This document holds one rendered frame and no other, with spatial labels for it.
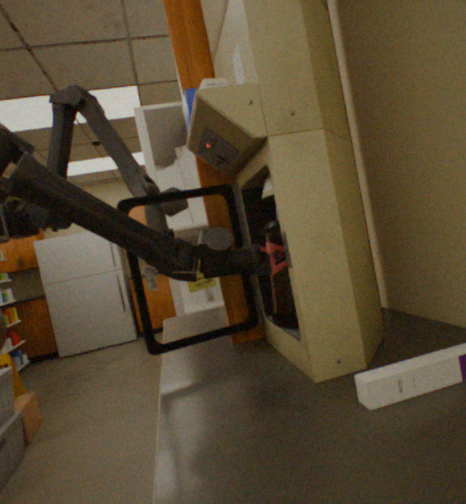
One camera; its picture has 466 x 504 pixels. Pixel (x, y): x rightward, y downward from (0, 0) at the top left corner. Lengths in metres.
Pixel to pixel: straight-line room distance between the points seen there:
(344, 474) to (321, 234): 0.39
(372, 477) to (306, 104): 0.59
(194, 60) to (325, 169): 0.58
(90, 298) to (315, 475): 5.29
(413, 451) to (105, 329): 5.34
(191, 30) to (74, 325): 5.04
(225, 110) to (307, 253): 0.30
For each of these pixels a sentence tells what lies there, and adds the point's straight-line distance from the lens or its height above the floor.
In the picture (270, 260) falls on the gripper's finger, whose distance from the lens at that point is 0.72.
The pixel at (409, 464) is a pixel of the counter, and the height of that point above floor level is 0.94.
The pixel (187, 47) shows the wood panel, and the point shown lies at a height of 1.79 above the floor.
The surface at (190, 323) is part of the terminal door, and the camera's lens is 0.91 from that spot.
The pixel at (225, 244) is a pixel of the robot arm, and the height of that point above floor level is 1.23.
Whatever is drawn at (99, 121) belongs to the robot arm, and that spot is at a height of 1.66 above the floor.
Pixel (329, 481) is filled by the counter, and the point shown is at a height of 0.94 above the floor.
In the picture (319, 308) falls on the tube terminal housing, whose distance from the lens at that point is 0.67.
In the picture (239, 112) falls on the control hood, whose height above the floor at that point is 1.46.
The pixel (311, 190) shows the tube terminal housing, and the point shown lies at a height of 1.30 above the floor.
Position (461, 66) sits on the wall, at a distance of 0.92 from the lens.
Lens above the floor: 1.24
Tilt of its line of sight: 3 degrees down
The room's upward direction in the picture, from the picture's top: 11 degrees counter-clockwise
